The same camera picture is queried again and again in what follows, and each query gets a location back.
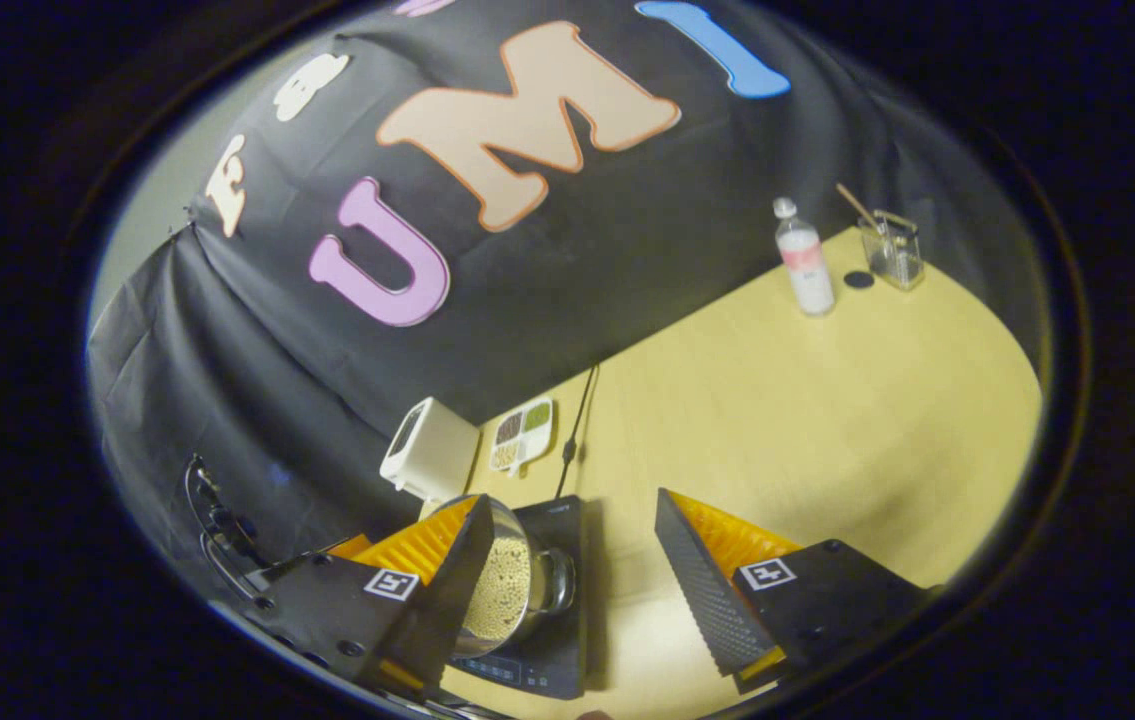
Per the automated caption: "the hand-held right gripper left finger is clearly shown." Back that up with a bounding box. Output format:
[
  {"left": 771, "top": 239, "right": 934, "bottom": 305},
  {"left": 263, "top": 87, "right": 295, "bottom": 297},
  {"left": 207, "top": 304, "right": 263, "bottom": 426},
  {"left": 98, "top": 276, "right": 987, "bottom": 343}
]
[{"left": 245, "top": 493, "right": 496, "bottom": 698}]

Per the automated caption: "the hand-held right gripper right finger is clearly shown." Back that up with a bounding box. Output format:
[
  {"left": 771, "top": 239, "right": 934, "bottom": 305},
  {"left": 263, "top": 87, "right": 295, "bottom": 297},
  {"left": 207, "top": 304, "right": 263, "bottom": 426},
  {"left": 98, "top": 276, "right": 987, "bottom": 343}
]
[{"left": 654, "top": 487, "right": 933, "bottom": 694}]

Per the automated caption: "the pile of soybeans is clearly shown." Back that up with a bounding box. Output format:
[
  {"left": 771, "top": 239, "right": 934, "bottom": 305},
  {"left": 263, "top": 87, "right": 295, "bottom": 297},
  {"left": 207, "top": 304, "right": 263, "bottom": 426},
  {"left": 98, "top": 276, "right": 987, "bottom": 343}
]
[{"left": 462, "top": 537, "right": 533, "bottom": 643}]

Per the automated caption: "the steel pot with black handle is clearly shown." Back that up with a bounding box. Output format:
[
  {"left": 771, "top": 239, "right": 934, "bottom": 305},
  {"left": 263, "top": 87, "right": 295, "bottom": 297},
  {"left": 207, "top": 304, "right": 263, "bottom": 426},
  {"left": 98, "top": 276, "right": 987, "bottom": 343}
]
[{"left": 427, "top": 495, "right": 578, "bottom": 658}]

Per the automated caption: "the black induction cooktop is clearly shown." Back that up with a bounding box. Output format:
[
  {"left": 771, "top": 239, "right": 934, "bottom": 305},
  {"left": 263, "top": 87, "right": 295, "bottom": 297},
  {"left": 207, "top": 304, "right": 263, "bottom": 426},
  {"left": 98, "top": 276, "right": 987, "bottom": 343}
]
[{"left": 447, "top": 495, "right": 588, "bottom": 701}]

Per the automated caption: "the white toaster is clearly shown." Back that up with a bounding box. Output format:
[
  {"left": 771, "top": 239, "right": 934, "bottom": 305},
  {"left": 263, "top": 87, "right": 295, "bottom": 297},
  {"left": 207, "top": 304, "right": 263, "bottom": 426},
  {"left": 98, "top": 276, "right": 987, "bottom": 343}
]
[{"left": 379, "top": 397, "right": 481, "bottom": 504}]

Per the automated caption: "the white divided dish of beans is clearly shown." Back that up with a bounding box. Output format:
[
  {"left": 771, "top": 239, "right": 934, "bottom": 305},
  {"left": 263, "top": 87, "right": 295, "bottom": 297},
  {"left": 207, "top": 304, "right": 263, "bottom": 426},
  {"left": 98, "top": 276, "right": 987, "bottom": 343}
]
[{"left": 488, "top": 396, "right": 556, "bottom": 479}]

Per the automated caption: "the clear bottle with pink label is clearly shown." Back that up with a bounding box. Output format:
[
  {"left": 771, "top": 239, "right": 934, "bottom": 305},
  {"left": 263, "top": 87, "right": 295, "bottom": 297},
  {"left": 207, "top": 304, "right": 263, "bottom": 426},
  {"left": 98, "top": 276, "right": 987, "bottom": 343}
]
[{"left": 773, "top": 197, "right": 836, "bottom": 317}]

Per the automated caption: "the wooden stick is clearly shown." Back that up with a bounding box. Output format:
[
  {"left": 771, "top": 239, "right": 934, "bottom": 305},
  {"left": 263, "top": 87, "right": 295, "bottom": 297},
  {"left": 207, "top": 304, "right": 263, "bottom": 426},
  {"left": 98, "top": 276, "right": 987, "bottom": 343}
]
[{"left": 835, "top": 183, "right": 883, "bottom": 229}]

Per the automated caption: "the black power cable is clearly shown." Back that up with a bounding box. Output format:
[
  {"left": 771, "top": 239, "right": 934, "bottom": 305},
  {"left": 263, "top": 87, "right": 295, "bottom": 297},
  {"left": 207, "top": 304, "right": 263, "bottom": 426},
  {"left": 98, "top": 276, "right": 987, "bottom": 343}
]
[{"left": 554, "top": 365, "right": 600, "bottom": 501}]

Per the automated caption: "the wire mesh holder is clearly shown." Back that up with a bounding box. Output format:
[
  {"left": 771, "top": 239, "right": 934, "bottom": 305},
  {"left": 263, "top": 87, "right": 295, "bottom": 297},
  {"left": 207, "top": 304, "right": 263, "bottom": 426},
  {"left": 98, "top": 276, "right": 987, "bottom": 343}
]
[{"left": 858, "top": 210, "right": 926, "bottom": 292}]

